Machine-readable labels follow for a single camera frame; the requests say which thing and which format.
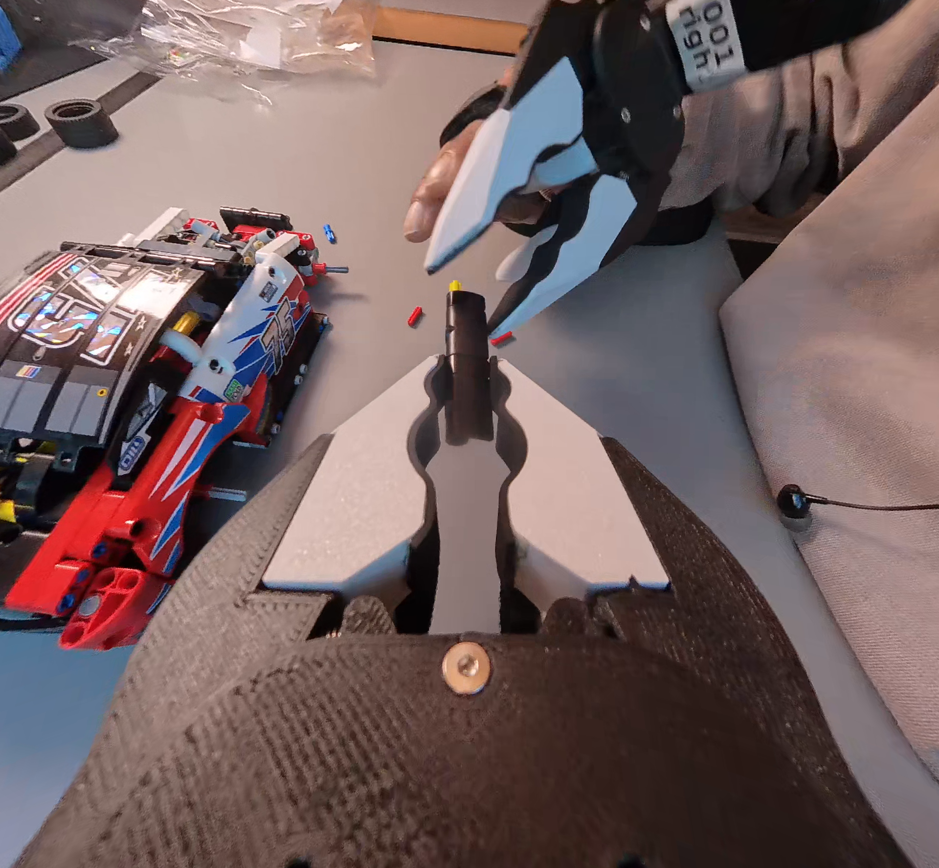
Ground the clear plastic bag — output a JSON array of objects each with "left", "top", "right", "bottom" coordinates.
[{"left": 67, "top": 0, "right": 382, "bottom": 106}]

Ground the black work mat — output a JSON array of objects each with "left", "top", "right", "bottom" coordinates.
[{"left": 0, "top": 0, "right": 162, "bottom": 193}]

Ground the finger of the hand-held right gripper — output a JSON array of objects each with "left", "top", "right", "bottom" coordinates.
[
  {"left": 423, "top": 55, "right": 599, "bottom": 276},
  {"left": 486, "top": 175, "right": 641, "bottom": 334}
]

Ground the black lego cylinder piece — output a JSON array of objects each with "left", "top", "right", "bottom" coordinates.
[{"left": 444, "top": 289, "right": 494, "bottom": 444}]

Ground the thin black earbud cable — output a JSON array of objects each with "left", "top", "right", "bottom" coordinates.
[{"left": 807, "top": 494, "right": 939, "bottom": 513}]

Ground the red white blue lego car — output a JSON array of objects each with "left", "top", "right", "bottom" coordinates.
[{"left": 0, "top": 205, "right": 349, "bottom": 652}]

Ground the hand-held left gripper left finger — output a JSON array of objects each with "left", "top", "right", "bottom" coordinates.
[{"left": 261, "top": 356, "right": 451, "bottom": 611}]

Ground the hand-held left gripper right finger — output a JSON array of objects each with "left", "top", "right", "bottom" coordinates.
[{"left": 489, "top": 356, "right": 671, "bottom": 618}]

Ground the person's right hand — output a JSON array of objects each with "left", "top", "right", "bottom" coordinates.
[{"left": 402, "top": 121, "right": 481, "bottom": 245}]

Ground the black earbud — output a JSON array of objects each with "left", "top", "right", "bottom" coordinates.
[{"left": 776, "top": 484, "right": 811, "bottom": 533}]

